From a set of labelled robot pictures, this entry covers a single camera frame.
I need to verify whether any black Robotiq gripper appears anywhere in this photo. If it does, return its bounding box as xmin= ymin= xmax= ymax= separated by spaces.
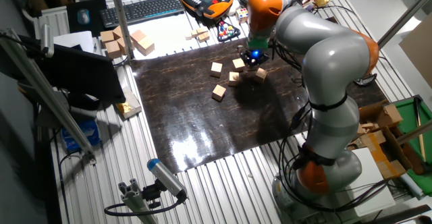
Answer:
xmin=241 ymin=49 xmax=270 ymax=72

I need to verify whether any black triangle ball tray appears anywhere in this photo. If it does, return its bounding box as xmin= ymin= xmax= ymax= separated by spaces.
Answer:
xmin=216 ymin=20 xmax=242 ymax=43

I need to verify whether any Rubik's cube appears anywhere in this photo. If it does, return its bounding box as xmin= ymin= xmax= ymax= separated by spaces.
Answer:
xmin=235 ymin=7 xmax=250 ymax=24

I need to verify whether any dark marble pattern mat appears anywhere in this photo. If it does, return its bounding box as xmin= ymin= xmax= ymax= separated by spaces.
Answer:
xmin=130 ymin=33 xmax=389 ymax=175

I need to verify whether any large white paper sheet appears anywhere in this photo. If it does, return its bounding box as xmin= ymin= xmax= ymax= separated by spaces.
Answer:
xmin=126 ymin=13 xmax=220 ymax=61

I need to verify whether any black computer keyboard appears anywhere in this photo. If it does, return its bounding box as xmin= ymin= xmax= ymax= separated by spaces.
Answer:
xmin=99 ymin=0 xmax=186 ymax=28

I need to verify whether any open box with gold foil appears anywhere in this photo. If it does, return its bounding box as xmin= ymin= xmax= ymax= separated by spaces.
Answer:
xmin=115 ymin=87 xmax=142 ymax=120

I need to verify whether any small cardboard box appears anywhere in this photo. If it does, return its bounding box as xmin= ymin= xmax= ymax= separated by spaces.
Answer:
xmin=357 ymin=99 xmax=404 ymax=130

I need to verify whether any green mini pool table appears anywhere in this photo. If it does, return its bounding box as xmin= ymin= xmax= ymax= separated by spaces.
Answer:
xmin=393 ymin=94 xmax=432 ymax=196

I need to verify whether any white board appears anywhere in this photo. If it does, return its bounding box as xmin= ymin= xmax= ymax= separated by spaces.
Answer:
xmin=337 ymin=148 xmax=396 ymax=218

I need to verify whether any brown cardboard sheet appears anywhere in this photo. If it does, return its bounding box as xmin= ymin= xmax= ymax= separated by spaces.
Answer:
xmin=399 ymin=13 xmax=432 ymax=90

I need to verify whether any black monitor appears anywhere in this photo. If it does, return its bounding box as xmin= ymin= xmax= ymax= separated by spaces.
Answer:
xmin=18 ymin=34 xmax=126 ymax=105

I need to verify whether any big cardboard box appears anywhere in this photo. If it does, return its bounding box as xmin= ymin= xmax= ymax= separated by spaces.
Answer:
xmin=347 ymin=125 xmax=426 ymax=181

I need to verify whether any wooden cue stick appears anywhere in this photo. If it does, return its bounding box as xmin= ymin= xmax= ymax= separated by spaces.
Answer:
xmin=414 ymin=97 xmax=427 ymax=163

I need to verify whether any grey computer mouse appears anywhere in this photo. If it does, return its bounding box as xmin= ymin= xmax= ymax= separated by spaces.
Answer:
xmin=76 ymin=8 xmax=91 ymax=26

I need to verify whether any short aluminium profile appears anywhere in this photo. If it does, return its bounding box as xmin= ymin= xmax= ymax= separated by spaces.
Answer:
xmin=117 ymin=178 xmax=159 ymax=224

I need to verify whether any small white paper sheet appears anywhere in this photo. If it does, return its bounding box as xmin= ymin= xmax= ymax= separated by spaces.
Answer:
xmin=53 ymin=30 xmax=95 ymax=53

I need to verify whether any blue tissue pack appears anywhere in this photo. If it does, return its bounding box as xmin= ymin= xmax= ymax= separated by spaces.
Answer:
xmin=60 ymin=119 xmax=101 ymax=152

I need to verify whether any black mouse pad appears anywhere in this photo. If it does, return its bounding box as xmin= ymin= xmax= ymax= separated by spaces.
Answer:
xmin=65 ymin=0 xmax=109 ymax=38

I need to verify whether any green gripper mount adapter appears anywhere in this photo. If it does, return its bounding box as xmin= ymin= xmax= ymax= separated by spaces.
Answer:
xmin=246 ymin=36 xmax=270 ymax=51

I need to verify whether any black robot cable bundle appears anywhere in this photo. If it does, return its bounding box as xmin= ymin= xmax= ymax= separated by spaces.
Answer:
xmin=271 ymin=1 xmax=406 ymax=215

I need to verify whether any black cable adapter with led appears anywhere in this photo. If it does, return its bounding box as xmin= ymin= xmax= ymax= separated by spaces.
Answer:
xmin=290 ymin=107 xmax=304 ymax=130

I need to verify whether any black post base plate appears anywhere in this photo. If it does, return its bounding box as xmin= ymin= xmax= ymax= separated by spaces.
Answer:
xmin=352 ymin=72 xmax=378 ymax=86

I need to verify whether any silver camera with blue cap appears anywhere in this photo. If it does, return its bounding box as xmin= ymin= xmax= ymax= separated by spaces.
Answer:
xmin=146 ymin=158 xmax=188 ymax=200

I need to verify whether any aluminium frame post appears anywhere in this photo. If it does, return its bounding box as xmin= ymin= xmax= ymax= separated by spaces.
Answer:
xmin=107 ymin=0 xmax=136 ymax=58
xmin=376 ymin=0 xmax=432 ymax=49

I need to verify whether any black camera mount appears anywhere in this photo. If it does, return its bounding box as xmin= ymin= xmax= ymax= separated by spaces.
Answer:
xmin=141 ymin=179 xmax=163 ymax=210

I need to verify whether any black camera cable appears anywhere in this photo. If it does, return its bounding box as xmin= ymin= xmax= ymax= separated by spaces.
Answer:
xmin=103 ymin=196 xmax=188 ymax=217

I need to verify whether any silver stick camera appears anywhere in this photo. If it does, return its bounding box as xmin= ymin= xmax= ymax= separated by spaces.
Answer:
xmin=40 ymin=23 xmax=55 ymax=59

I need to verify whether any diagonal aluminium frame bar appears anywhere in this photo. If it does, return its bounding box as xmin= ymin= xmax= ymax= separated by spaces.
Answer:
xmin=0 ymin=28 xmax=97 ymax=166

